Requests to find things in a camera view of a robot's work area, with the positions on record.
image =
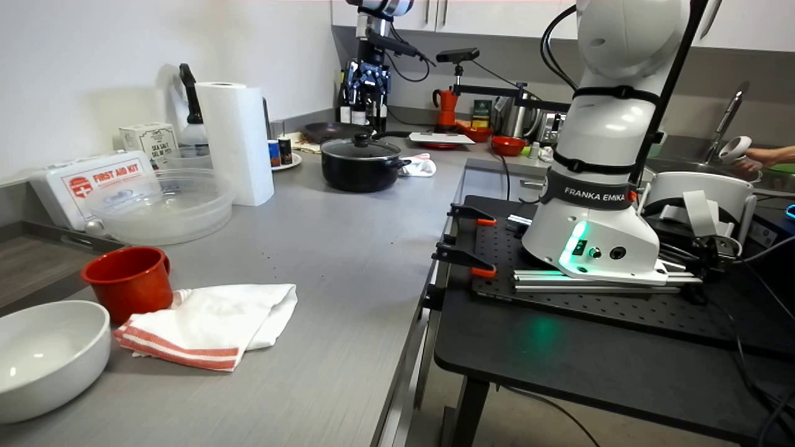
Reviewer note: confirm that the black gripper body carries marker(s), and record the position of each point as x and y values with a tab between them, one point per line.
367	83

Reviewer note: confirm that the glass lid with black knob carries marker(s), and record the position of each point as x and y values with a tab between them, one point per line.
362	145

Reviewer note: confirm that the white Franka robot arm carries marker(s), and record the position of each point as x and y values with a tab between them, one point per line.
612	126

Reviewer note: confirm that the person forearm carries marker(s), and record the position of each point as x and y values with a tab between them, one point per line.
772	155

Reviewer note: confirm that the black cooking pot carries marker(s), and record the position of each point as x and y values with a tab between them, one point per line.
362	171

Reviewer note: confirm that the small white cloth red stripe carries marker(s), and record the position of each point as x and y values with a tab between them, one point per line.
420	166

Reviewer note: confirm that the white flat plate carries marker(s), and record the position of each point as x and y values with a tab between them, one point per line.
438	137

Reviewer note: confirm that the small plate with cans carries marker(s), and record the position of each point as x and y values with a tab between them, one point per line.
284	155

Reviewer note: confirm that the white paper towel roll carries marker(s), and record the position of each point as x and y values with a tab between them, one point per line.
240	145

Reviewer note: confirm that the red bowl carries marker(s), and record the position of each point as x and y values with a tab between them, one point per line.
507	145

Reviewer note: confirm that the stainless steel kettle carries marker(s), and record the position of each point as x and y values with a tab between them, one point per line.
522	116

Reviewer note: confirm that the spray bottle with black trigger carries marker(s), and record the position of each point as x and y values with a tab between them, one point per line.
195	137

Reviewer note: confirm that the clear plastic bowl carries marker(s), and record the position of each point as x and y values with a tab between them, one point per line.
174	213

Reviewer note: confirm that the white patterned mug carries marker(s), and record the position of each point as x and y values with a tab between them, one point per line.
151	141

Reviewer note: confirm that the large white towel red stripes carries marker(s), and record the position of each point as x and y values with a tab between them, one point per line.
208	323

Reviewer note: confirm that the white first aid kit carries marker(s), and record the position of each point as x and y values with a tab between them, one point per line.
91	188

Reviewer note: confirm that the red plastic cup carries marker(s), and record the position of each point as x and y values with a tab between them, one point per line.
128	287

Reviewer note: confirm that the black perforated breadboard plate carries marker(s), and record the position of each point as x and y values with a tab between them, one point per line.
598	306

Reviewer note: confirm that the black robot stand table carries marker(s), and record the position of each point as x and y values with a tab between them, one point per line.
579	373

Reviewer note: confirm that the metal sink faucet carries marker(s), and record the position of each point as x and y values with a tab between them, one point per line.
728	116

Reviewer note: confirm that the white ceramic bowl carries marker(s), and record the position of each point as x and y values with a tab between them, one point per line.
45	356

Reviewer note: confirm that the white wall cabinet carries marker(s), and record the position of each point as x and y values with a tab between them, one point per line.
497	15

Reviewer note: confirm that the aluminium extrusion rail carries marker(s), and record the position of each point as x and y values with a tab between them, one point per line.
598	282

